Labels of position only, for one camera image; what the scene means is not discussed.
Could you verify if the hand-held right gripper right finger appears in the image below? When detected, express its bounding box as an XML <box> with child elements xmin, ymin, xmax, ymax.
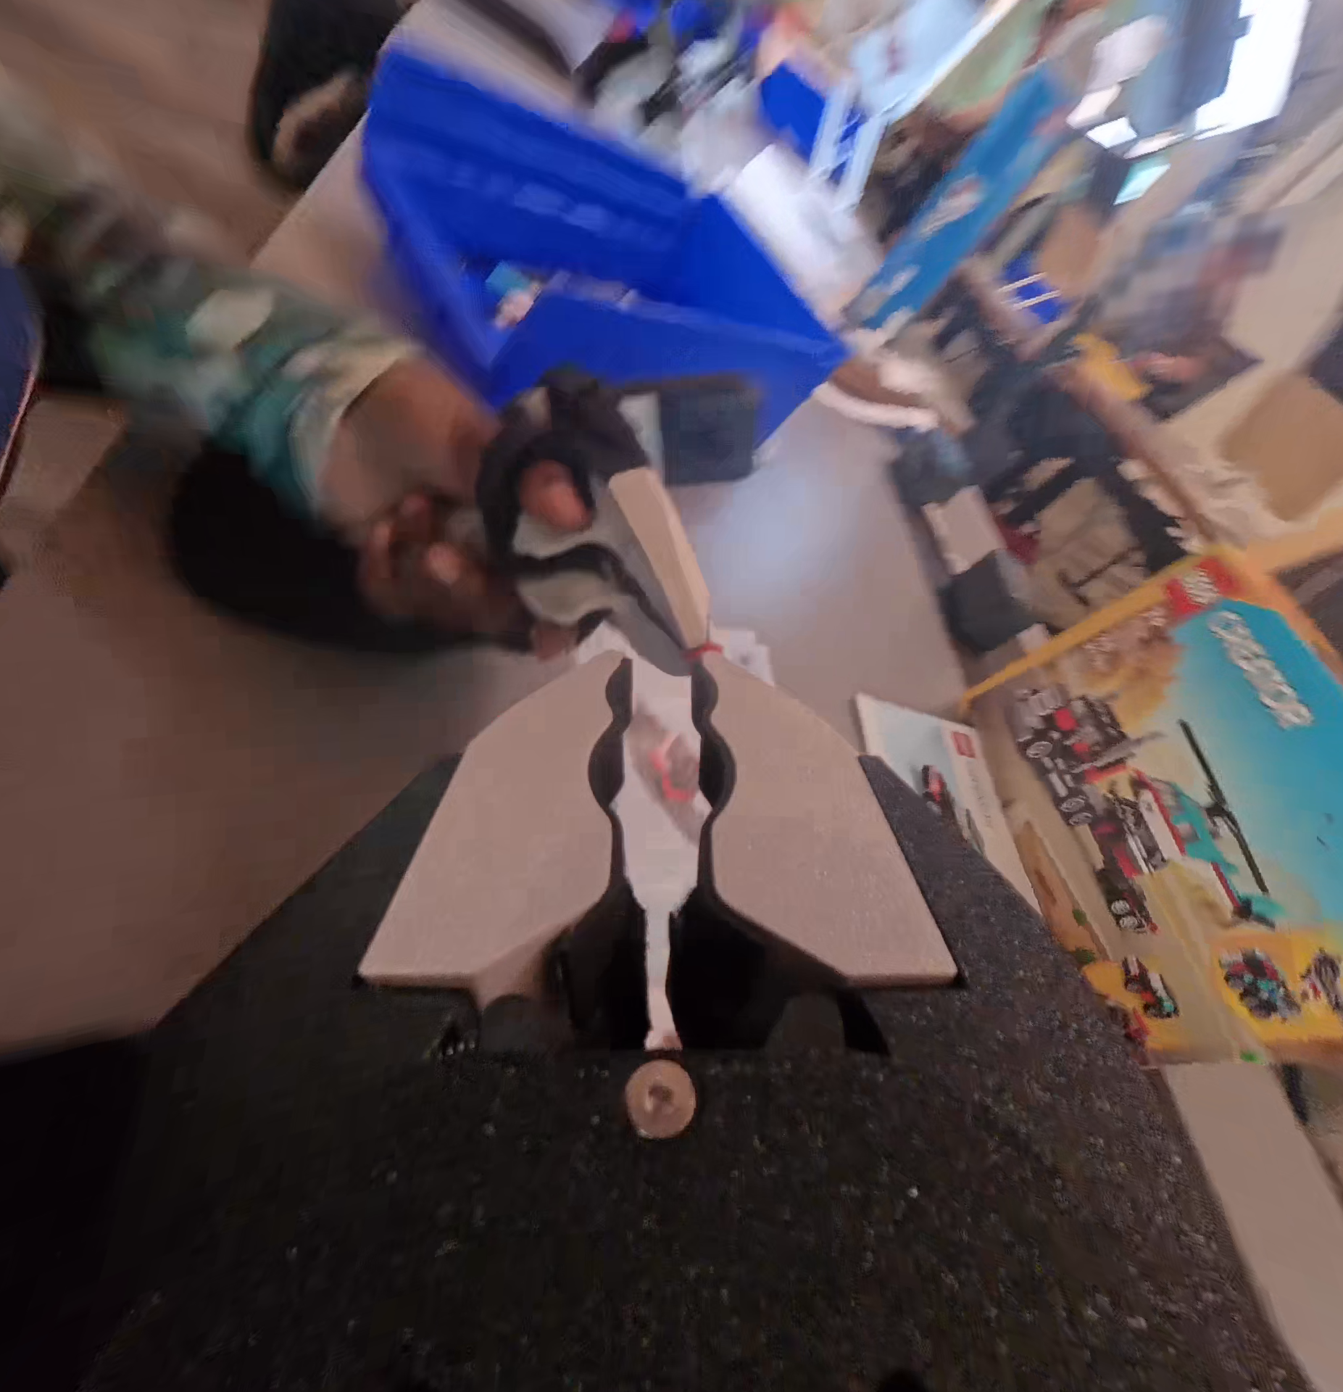
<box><xmin>670</xmin><ymin>649</ymin><xmax>963</xmax><ymax>1050</ymax></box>

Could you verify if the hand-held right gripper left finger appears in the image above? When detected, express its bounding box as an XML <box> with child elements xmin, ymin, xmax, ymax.
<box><xmin>356</xmin><ymin>649</ymin><xmax>649</xmax><ymax>1050</ymax></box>

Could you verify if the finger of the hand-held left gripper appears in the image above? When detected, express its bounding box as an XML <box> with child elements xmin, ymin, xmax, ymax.
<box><xmin>514</xmin><ymin>510</ymin><xmax>694</xmax><ymax>677</ymax></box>
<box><xmin>606</xmin><ymin>464</ymin><xmax>718</xmax><ymax>657</ymax></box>

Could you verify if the person's left forearm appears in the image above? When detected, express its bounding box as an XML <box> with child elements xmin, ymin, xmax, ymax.
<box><xmin>0</xmin><ymin>65</ymin><xmax>412</xmax><ymax>512</ymax></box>

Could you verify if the grey-brown desk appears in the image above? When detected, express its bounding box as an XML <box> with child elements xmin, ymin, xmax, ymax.
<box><xmin>0</xmin><ymin>109</ymin><xmax>1343</xmax><ymax>1392</ymax></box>

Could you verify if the person's left hand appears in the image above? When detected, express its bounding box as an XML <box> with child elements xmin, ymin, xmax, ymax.
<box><xmin>345</xmin><ymin>364</ymin><xmax>588</xmax><ymax>653</ymax></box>

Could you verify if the blue plastic crate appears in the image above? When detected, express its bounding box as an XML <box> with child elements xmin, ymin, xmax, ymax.
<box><xmin>358</xmin><ymin>37</ymin><xmax>849</xmax><ymax>458</ymax></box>

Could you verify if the small black box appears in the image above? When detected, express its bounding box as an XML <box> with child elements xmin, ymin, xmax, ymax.
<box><xmin>649</xmin><ymin>373</ymin><xmax>762</xmax><ymax>488</ymax></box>

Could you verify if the closed pale instruction booklet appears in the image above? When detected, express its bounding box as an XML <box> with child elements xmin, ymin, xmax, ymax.
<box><xmin>853</xmin><ymin>692</ymin><xmax>1042</xmax><ymax>915</ymax></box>

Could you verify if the open building instruction booklet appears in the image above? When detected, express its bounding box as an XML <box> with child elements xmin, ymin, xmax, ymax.
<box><xmin>610</xmin><ymin>625</ymin><xmax>775</xmax><ymax>1050</ymax></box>

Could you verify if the dark cloth bundle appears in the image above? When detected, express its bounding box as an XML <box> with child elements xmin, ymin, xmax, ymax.
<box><xmin>169</xmin><ymin>443</ymin><xmax>530</xmax><ymax>657</ymax></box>

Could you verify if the colourful toy set box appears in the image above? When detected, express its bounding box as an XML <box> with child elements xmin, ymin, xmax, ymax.
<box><xmin>959</xmin><ymin>542</ymin><xmax>1343</xmax><ymax>1069</ymax></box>

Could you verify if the blue cardboard box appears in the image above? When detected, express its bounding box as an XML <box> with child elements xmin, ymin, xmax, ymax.
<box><xmin>846</xmin><ymin>59</ymin><xmax>1074</xmax><ymax>328</ymax></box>

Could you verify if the dark furry object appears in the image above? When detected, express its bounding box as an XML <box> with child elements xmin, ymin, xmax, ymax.
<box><xmin>247</xmin><ymin>0</ymin><xmax>412</xmax><ymax>197</ymax></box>

